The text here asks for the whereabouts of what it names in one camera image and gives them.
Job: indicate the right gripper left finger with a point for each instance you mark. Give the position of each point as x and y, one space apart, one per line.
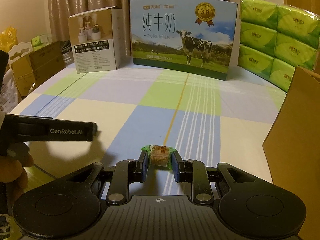
122 175

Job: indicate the brown cardboard boxes stack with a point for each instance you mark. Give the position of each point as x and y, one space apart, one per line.
37 67

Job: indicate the brown cardboard box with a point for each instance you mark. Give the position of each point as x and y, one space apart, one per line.
292 146

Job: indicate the yellow plastic bag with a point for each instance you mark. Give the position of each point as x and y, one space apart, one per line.
8 38

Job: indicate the green tissue pack bundle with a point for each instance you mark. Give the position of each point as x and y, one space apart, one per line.
275 39

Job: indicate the blue milk carton box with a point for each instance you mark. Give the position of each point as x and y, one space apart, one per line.
192 36

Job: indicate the white plastic bag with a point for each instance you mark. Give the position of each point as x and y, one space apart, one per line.
10 96

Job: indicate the person's left hand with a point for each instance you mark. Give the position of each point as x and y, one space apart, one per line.
14 179

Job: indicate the white humidifier box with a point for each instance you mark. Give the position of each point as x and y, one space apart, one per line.
97 39

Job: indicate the green snack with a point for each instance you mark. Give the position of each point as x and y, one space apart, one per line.
159 155

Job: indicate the checkered tablecloth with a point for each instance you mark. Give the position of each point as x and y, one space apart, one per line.
204 119

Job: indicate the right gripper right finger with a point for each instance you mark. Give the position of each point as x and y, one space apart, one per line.
197 175

